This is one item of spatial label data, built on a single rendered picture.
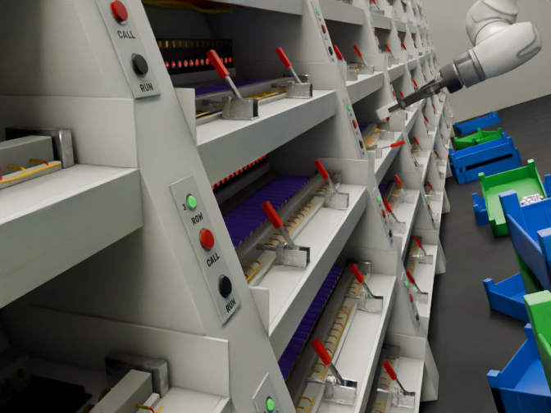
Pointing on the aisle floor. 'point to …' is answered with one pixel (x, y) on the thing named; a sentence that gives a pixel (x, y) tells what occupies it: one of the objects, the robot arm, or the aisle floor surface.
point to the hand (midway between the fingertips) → (389, 110)
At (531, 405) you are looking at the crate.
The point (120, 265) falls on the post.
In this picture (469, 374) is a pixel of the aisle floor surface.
